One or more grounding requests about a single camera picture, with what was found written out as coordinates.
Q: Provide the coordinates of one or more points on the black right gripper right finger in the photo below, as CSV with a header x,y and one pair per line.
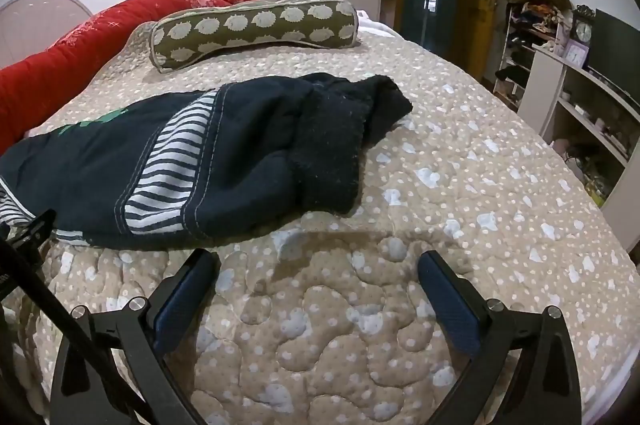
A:
x,y
544,388

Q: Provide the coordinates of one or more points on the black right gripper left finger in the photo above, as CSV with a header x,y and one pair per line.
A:
x,y
112,370

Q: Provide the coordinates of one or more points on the red floral blanket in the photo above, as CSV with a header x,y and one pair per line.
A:
x,y
35,88

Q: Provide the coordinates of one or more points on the beige dotted quilted bedspread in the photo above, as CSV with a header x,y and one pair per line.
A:
x,y
323,321

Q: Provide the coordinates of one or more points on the pink arched headboard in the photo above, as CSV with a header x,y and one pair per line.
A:
x,y
31,26

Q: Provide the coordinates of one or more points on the white open shelving unit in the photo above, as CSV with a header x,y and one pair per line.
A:
x,y
586,119

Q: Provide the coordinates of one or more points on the purple square alarm clock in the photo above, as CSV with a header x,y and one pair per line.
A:
x,y
576,53

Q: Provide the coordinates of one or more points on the black flat television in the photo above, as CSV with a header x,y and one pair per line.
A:
x,y
615,53

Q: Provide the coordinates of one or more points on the black round desk clock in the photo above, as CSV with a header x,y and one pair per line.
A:
x,y
582,30

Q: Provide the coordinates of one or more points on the pile of clothes on shelf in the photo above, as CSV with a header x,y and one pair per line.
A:
x,y
542,15

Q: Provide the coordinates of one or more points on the olive hedgehog pattern bolster pillow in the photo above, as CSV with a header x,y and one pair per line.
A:
x,y
183,38

